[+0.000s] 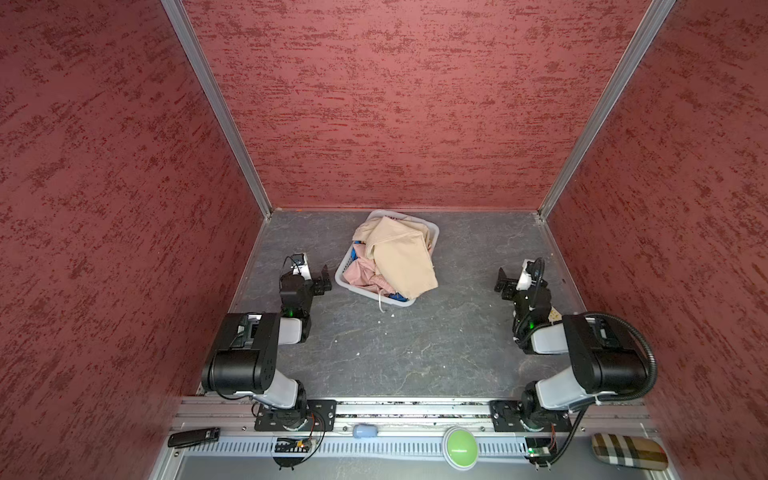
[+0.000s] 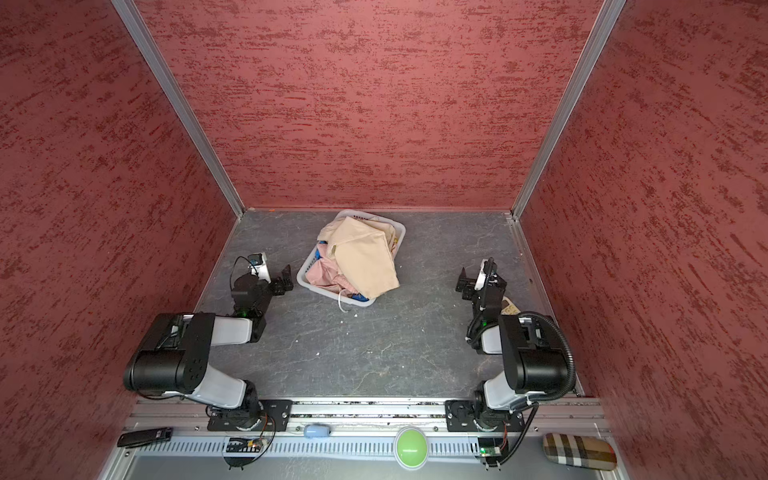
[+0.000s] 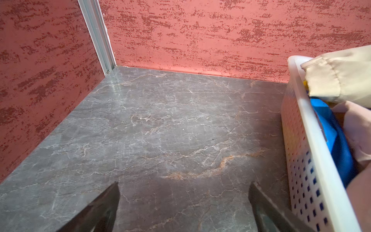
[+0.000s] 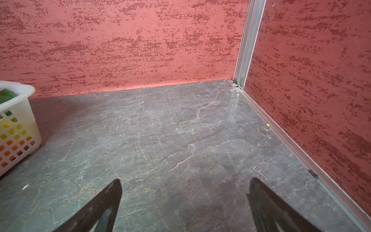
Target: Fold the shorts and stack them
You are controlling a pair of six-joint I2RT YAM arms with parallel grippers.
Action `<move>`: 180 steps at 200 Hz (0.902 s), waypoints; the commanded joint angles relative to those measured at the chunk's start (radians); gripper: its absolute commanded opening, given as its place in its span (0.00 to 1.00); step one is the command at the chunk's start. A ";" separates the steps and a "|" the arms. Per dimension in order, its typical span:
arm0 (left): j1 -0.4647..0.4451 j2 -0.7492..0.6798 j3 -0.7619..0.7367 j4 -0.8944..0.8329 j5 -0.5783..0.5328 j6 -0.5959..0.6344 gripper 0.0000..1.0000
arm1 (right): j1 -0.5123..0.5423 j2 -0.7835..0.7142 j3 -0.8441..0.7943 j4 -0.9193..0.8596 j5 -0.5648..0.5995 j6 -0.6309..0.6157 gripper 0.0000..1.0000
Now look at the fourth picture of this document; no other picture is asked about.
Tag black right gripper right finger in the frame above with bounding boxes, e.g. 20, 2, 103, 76
246, 177, 320, 232

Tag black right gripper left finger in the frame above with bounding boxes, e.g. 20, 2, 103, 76
55, 179, 122, 232

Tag colourful shorts in basket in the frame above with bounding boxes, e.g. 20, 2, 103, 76
0, 89, 17, 104

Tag white plastic laundry basket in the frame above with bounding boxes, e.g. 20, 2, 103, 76
1, 81, 42, 176

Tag aluminium corner post right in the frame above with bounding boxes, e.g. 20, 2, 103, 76
233, 0, 267, 90

